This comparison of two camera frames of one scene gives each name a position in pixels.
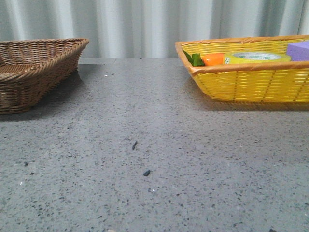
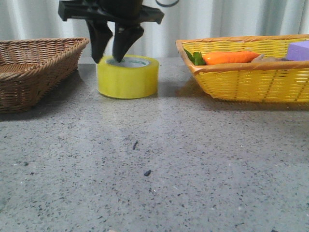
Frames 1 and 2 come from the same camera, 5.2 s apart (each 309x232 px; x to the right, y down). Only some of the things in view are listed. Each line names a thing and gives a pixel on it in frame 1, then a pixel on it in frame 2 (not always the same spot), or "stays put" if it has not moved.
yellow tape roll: x=255 y=57 to x=134 y=77
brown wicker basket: x=31 y=70 stays put
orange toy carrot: x=205 y=60 stays put
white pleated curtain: x=150 y=28 stays put
